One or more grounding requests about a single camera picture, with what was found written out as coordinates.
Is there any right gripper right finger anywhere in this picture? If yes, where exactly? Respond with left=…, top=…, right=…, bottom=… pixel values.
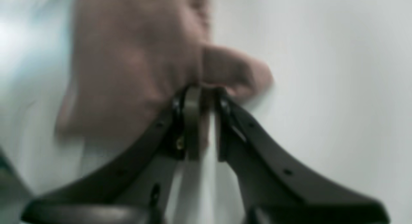
left=215, top=89, right=390, bottom=224

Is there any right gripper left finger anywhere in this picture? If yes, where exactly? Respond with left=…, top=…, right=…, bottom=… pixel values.
left=21, top=86, right=202, bottom=224

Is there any mauve brown T-shirt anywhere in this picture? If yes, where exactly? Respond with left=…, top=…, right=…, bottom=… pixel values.
left=55, top=0, right=274, bottom=141

